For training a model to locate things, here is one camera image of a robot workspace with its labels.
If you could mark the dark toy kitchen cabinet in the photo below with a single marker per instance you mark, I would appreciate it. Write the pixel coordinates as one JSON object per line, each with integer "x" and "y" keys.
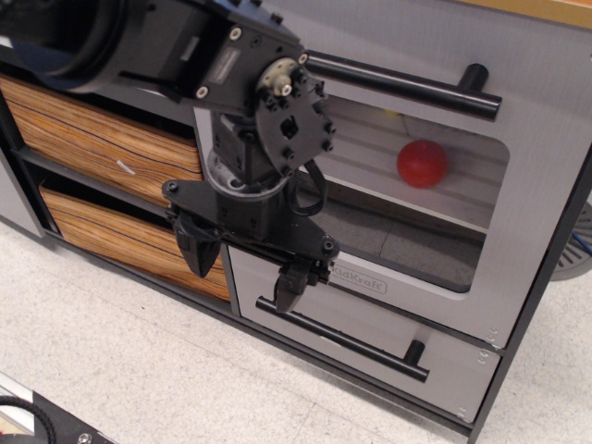
{"x": 144, "y": 367}

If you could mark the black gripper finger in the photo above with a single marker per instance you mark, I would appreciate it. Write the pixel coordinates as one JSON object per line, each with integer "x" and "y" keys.
{"x": 291, "y": 284}
{"x": 199, "y": 245}

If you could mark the lower wood-pattern storage bin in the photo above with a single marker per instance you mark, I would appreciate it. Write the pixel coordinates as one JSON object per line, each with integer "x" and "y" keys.
{"x": 99, "y": 224}

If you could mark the grey lower oven drawer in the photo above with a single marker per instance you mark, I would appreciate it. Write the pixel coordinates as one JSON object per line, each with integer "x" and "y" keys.
{"x": 459, "y": 372}

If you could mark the black oven door handle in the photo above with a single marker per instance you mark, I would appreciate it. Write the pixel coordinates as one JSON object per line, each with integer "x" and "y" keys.
{"x": 466, "y": 97}

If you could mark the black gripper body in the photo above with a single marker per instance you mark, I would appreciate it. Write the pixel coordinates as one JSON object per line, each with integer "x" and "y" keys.
{"x": 267, "y": 228}

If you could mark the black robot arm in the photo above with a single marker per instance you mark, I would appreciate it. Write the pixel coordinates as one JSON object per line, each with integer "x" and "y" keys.
{"x": 268, "y": 115}

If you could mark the upper wood-pattern storage bin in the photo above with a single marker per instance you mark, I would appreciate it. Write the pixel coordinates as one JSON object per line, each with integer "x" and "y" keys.
{"x": 131, "y": 156}

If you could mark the white oven shelf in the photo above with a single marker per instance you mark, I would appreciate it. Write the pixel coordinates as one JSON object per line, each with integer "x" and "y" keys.
{"x": 366, "y": 147}

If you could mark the grey toy oven door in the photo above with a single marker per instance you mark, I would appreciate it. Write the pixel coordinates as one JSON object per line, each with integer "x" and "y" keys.
{"x": 509, "y": 178}

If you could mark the wood-pattern storage bin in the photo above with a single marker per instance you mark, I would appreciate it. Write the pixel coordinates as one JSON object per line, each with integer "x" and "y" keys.
{"x": 99, "y": 224}
{"x": 131, "y": 156}

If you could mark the grey round chair base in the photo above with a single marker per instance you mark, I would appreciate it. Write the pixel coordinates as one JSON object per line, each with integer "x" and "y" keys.
{"x": 575, "y": 259}

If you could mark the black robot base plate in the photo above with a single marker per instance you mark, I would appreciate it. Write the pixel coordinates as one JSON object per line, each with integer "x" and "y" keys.
{"x": 68, "y": 427}

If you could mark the black drawer handle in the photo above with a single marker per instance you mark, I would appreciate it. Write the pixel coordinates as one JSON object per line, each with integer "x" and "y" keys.
{"x": 407, "y": 365}

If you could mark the red toy tomato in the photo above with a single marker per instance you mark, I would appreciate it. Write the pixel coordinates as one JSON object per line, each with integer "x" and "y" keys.
{"x": 422, "y": 164}

